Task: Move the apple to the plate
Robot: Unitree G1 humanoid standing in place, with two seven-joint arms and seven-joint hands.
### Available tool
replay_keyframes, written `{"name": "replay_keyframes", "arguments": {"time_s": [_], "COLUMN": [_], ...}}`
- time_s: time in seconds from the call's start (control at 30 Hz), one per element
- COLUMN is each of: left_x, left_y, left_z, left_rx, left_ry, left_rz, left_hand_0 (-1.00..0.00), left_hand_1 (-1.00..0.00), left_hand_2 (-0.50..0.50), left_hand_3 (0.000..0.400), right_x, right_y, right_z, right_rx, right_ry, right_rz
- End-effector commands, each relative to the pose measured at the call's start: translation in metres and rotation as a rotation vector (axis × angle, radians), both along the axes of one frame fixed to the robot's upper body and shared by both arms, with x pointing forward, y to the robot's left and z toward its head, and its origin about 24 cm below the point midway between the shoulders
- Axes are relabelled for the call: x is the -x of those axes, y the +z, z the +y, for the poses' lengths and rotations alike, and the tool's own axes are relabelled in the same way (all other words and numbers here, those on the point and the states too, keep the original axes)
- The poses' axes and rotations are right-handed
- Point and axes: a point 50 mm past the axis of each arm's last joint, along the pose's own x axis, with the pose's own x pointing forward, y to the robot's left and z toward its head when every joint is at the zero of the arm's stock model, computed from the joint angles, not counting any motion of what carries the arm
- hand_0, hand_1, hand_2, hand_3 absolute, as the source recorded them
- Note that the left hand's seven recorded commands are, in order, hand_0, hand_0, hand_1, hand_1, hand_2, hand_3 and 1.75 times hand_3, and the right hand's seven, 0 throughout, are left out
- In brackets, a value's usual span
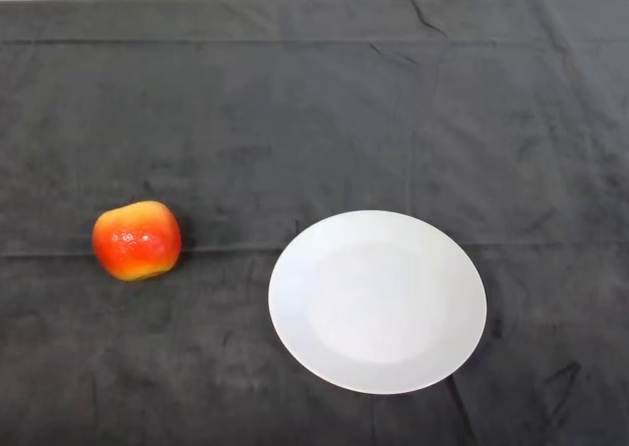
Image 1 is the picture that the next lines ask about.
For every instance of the white round plate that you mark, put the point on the white round plate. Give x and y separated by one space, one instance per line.
377 308

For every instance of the black cloth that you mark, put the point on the black cloth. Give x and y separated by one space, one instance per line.
314 122

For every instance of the red yellow apple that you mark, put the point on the red yellow apple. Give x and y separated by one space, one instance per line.
136 242

